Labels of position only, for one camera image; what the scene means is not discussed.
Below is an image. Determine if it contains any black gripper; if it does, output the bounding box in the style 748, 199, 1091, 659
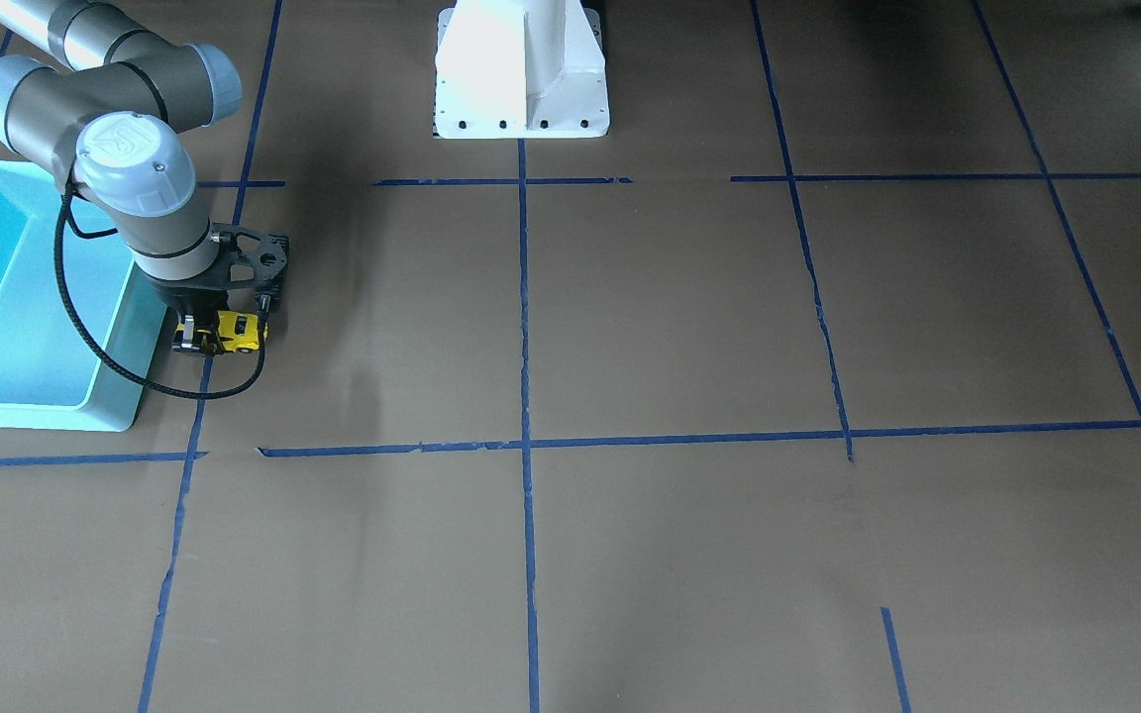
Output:
147, 267, 230, 356

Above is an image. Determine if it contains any yellow beetle toy car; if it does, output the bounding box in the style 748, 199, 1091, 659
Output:
196, 310, 265, 354

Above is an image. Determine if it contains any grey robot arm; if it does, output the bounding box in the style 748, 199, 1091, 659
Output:
0, 1, 242, 356

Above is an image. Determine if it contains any light blue plastic bin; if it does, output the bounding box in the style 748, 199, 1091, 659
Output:
0, 159, 165, 432

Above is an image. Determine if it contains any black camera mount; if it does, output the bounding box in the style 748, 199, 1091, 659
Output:
205, 222, 291, 313

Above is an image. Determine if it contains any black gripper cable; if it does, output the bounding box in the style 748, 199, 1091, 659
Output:
52, 178, 270, 402

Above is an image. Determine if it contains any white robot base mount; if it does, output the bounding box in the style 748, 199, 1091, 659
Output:
432, 1, 610, 140

